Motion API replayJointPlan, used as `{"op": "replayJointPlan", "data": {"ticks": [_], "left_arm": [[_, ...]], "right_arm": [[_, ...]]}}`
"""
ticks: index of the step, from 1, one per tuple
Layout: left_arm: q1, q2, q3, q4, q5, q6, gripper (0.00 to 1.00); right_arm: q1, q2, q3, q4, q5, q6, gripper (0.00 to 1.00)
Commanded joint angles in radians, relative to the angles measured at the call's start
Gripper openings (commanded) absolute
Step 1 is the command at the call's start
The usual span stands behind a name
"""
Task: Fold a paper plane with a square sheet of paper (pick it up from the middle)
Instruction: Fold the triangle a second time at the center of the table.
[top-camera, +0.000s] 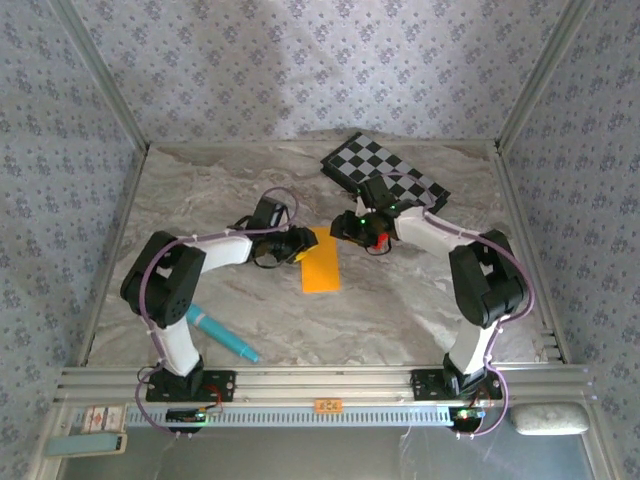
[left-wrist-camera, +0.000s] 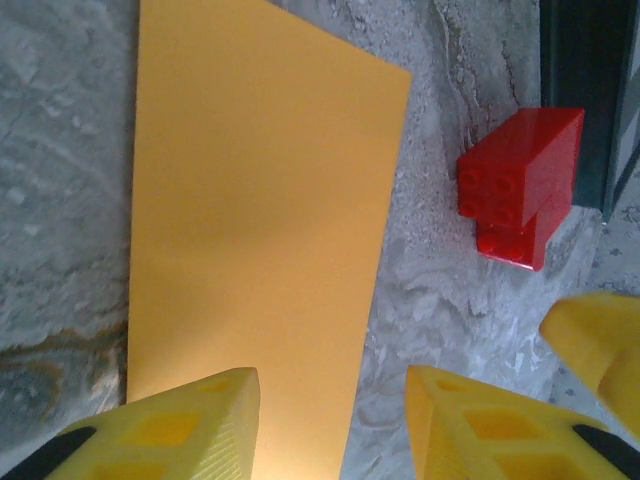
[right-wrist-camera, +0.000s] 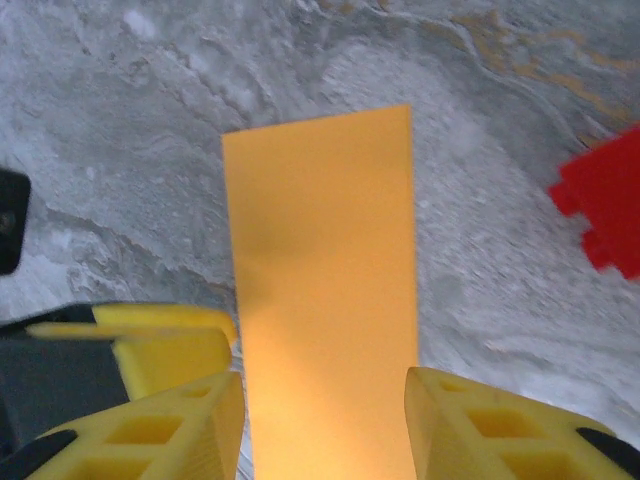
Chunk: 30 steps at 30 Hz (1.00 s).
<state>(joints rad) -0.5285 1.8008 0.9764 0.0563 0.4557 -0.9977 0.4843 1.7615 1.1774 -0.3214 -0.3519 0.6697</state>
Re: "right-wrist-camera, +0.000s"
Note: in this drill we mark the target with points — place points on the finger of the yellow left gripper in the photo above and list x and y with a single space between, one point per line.
170 350

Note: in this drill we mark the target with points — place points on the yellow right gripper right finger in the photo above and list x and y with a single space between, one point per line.
500 440

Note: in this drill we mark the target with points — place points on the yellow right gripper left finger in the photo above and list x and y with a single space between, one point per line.
150 440

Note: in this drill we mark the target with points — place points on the orange paper sheet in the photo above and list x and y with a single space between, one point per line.
325 250

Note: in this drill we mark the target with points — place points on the red plastic block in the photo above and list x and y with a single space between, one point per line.
605 200

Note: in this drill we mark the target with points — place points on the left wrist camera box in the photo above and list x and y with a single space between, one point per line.
12 220

